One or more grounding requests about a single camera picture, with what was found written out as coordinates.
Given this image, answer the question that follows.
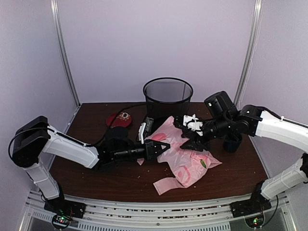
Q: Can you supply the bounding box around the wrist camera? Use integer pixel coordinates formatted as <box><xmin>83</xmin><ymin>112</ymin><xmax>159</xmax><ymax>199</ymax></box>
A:
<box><xmin>183</xmin><ymin>114</ymin><xmax>205</xmax><ymax>137</ymax></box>
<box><xmin>138</xmin><ymin>117</ymin><xmax>154</xmax><ymax>144</ymax></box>

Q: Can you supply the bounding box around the dark blue cup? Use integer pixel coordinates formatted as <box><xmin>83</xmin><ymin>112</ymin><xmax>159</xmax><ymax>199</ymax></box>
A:
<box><xmin>223</xmin><ymin>133</ymin><xmax>243</xmax><ymax>153</ymax></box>

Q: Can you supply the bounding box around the pink plastic trash bag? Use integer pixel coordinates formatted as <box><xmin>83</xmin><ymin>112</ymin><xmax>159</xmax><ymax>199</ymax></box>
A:
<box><xmin>146</xmin><ymin>116</ymin><xmax>221</xmax><ymax>195</ymax></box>

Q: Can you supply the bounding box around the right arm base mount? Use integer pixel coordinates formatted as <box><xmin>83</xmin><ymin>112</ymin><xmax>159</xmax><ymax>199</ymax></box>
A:
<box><xmin>230</xmin><ymin>198</ymin><xmax>272</xmax><ymax>229</ymax></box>

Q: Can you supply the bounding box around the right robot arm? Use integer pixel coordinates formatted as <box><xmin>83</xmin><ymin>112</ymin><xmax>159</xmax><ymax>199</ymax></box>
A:
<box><xmin>173</xmin><ymin>91</ymin><xmax>308</xmax><ymax>213</ymax></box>

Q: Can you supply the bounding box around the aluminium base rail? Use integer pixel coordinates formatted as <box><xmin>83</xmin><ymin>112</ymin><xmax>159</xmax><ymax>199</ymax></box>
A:
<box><xmin>19</xmin><ymin>187</ymin><xmax>296</xmax><ymax>231</ymax></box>

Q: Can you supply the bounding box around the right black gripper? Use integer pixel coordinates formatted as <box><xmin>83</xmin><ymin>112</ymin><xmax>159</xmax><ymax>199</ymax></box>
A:
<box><xmin>180</xmin><ymin>114</ymin><xmax>233</xmax><ymax>152</ymax></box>

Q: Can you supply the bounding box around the right aluminium frame post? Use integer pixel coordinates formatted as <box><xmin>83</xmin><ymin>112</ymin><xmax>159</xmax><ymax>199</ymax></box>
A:
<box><xmin>234</xmin><ymin>0</ymin><xmax>263</xmax><ymax>108</ymax></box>

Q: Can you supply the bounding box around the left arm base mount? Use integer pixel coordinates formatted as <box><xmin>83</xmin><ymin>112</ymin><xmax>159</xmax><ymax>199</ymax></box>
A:
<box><xmin>44</xmin><ymin>198</ymin><xmax>86</xmax><ymax>230</ymax></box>

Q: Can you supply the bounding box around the left aluminium frame post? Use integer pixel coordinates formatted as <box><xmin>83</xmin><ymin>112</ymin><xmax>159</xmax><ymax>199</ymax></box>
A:
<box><xmin>50</xmin><ymin>0</ymin><xmax>81</xmax><ymax>107</ymax></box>

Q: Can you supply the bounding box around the aluminium frame post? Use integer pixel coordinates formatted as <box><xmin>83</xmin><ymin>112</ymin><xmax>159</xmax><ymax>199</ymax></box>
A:
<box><xmin>50</xmin><ymin>0</ymin><xmax>81</xmax><ymax>107</ymax></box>
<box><xmin>234</xmin><ymin>0</ymin><xmax>263</xmax><ymax>108</ymax></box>

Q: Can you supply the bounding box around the black mesh trash bin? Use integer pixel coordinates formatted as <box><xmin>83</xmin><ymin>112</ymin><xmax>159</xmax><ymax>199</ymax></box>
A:
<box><xmin>143</xmin><ymin>77</ymin><xmax>193</xmax><ymax>119</ymax></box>

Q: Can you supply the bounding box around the red floral plate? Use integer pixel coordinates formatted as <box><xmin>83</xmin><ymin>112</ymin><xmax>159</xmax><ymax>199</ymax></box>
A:
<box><xmin>106</xmin><ymin>112</ymin><xmax>132</xmax><ymax>128</ymax></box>

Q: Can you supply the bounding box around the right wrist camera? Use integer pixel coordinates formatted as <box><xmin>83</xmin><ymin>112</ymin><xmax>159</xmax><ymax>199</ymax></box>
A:
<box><xmin>183</xmin><ymin>114</ymin><xmax>205</xmax><ymax>137</ymax></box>

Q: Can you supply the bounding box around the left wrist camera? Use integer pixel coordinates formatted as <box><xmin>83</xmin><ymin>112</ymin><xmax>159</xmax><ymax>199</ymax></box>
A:
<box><xmin>138</xmin><ymin>117</ymin><xmax>154</xmax><ymax>144</ymax></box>

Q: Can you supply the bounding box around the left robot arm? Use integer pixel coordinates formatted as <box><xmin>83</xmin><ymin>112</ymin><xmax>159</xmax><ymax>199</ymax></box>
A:
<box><xmin>8</xmin><ymin>116</ymin><xmax>170</xmax><ymax>214</ymax></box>

